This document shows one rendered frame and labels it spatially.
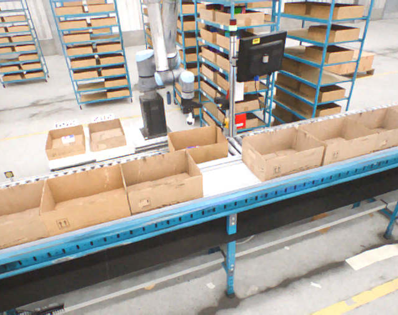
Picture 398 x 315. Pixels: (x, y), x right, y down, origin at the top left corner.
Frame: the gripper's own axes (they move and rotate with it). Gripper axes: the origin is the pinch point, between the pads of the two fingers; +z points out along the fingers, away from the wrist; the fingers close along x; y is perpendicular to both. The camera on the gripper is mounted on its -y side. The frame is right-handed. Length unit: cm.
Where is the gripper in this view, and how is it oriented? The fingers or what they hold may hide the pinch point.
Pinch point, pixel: (191, 120)
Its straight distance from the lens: 223.1
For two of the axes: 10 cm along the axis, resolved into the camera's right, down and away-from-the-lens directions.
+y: -9.4, 2.1, -2.6
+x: 3.3, 5.8, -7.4
